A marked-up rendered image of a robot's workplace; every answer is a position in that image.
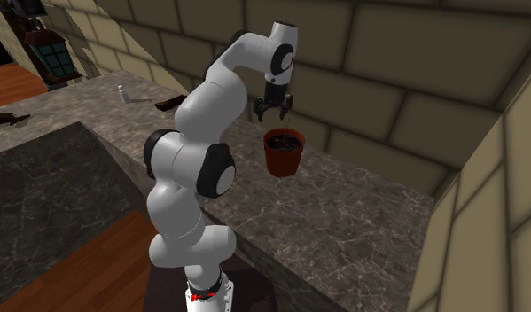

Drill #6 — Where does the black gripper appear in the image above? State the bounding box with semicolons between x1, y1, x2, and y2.
253;81;294;123

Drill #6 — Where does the terracotta flower pot with soil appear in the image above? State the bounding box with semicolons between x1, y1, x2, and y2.
262;127;307;179

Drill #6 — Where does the dark brown flat utensil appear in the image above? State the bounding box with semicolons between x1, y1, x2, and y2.
153;94;189;113

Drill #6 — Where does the dark robot stand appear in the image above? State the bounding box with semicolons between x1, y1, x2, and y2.
142;253;280;312

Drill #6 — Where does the dark lantern with teal glass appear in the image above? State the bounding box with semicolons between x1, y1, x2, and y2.
22;27;83;86

